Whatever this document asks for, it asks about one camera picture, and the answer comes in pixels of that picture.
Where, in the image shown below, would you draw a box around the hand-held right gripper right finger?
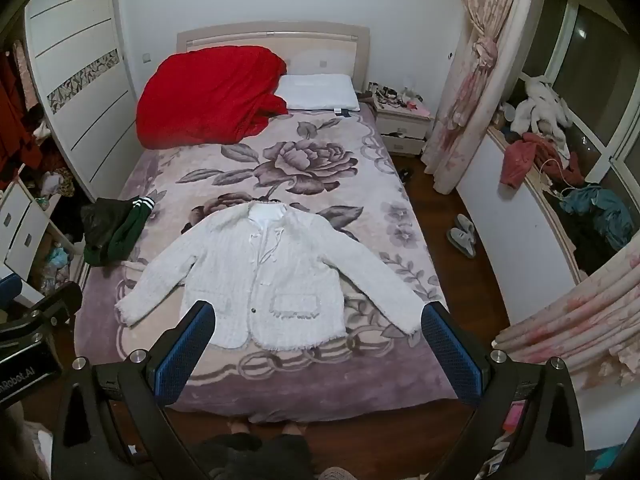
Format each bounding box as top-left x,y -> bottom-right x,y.
421,301 -> 586,480

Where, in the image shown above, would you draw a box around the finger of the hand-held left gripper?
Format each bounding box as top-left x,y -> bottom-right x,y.
0,273 -> 24,312
0,281 -> 84,347

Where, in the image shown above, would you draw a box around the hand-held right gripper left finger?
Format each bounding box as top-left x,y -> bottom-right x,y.
52,300 -> 217,480

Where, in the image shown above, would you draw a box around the white knit jacket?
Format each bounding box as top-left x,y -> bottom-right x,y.
115,201 -> 435,351

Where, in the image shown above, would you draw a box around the hanging red clothes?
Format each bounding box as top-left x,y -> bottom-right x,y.
0,45 -> 45,172

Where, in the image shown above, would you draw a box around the teal clothes pile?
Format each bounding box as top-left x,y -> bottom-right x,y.
559,183 -> 634,252

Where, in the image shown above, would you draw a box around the red clothes pile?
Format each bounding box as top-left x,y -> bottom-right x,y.
501,132 -> 584,189

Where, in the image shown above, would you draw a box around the floor clutter pile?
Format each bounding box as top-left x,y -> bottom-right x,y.
39,242 -> 77,297

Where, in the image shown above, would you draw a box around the green garment with white stripes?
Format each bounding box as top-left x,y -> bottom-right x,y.
83,197 -> 157,267

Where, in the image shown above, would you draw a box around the black garment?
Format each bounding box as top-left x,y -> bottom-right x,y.
80,196 -> 137,252

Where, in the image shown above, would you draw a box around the grey slipper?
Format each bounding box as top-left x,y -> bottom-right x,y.
446,227 -> 477,260
453,214 -> 479,242

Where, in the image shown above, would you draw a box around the person's legs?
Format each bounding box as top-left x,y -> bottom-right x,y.
192,421 -> 317,480

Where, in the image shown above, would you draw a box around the pink floral loose curtain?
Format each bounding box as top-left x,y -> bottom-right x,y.
492,240 -> 640,387

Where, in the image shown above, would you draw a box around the white window ledge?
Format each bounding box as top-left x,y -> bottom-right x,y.
456,125 -> 587,332

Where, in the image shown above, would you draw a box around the floral bed blanket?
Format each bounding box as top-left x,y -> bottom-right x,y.
74,105 -> 458,423

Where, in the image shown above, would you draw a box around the white nightstand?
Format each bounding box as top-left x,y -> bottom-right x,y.
372,96 -> 435,157

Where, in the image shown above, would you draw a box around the white wardrobe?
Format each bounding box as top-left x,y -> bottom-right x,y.
25,0 -> 139,202

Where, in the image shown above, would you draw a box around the red duvet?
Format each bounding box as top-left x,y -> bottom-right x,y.
136,45 -> 290,151

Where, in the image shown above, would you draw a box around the white plush toy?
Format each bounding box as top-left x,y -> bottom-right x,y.
512,74 -> 574,161

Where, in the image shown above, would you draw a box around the clutter on nightstand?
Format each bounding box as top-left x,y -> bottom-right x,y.
367,81 -> 427,111

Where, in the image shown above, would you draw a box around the pink floral tied curtain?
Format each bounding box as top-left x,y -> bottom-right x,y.
422,0 -> 542,196

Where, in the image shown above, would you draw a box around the white pillow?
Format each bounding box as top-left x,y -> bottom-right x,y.
274,74 -> 361,113

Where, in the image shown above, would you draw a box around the beige bed headboard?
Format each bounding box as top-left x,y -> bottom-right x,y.
176,21 -> 371,92

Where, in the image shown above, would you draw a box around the window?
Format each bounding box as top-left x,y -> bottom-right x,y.
520,0 -> 640,196

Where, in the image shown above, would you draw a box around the white charging cable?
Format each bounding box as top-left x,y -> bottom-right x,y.
539,159 -> 572,197

